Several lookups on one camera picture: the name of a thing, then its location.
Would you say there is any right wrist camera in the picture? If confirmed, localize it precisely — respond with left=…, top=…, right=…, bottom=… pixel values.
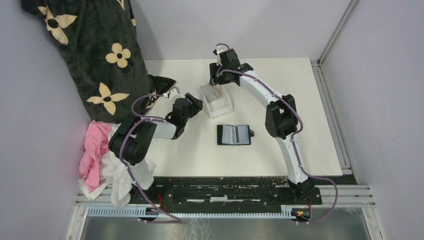
left=213, top=45, right=227, bottom=66

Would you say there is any slotted cable duct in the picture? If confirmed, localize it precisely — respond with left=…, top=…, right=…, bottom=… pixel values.
left=86, top=206, right=294, bottom=220

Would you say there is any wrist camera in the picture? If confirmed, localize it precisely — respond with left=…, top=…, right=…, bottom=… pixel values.
left=162, top=86, right=183, bottom=100
left=213, top=45, right=227, bottom=66

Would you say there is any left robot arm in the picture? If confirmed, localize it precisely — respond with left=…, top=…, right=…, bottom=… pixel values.
left=108, top=93, right=203, bottom=204

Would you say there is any white cloth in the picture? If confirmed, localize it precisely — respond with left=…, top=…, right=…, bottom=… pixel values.
left=78, top=123, right=133, bottom=209

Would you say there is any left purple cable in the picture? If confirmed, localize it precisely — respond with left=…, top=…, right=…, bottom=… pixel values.
left=118, top=94, right=183, bottom=224

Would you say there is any black floral plush blanket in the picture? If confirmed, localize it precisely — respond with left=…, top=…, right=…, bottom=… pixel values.
left=20, top=0, right=176, bottom=124

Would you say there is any pink cloth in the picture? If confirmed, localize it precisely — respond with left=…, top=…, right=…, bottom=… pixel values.
left=78, top=120, right=112, bottom=192

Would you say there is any stack of grey cards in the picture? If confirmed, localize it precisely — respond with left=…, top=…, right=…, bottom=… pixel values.
left=203, top=88, right=223, bottom=103

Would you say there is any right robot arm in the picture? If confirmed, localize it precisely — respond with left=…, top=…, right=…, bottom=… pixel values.
left=209, top=44, right=314, bottom=204

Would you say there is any clear plastic card box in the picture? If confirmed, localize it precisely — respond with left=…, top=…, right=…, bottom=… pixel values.
left=198, top=84, right=234, bottom=119

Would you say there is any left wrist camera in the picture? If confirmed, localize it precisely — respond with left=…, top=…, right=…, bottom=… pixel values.
left=162, top=86, right=183, bottom=100

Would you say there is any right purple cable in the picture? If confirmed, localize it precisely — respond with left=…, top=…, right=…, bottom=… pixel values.
left=213, top=42, right=339, bottom=225

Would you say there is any aluminium frame rail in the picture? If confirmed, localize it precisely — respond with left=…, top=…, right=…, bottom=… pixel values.
left=310, top=0, right=387, bottom=240

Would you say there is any purple cable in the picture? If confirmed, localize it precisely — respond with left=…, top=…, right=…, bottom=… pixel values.
left=213, top=42, right=339, bottom=225
left=118, top=94, right=183, bottom=224

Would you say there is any white magnetic stripe card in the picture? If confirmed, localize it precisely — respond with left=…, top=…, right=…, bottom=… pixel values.
left=221, top=125, right=250, bottom=145

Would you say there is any black card holder wallet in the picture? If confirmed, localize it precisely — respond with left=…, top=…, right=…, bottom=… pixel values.
left=216, top=124, right=255, bottom=146

